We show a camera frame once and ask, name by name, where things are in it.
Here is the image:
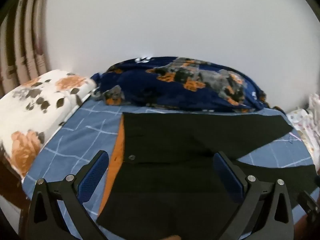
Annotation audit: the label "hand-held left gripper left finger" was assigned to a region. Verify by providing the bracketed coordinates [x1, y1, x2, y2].
[25, 150, 110, 240]

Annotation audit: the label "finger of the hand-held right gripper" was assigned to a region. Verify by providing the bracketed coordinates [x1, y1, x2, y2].
[297, 191, 320, 220]

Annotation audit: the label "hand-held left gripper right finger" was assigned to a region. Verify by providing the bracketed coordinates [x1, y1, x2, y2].
[213, 151, 294, 240]

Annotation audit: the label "black pants with orange lining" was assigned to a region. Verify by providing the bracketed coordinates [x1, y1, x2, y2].
[96, 112, 319, 240]

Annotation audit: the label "blue checked bedsheet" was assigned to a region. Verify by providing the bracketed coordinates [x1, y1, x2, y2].
[21, 100, 317, 240]

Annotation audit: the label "white dotted cloth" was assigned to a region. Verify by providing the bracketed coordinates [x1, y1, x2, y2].
[286, 94, 320, 170]

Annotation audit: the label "white floral pillow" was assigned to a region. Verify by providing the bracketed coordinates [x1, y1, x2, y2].
[0, 69, 97, 179]

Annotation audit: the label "navy dog print blanket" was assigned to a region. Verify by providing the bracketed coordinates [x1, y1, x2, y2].
[90, 56, 268, 113]

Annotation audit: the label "beige curtain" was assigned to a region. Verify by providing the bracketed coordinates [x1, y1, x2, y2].
[0, 0, 50, 98]

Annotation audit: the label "brown wooden bed frame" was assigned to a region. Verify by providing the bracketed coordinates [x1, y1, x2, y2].
[0, 152, 28, 205]

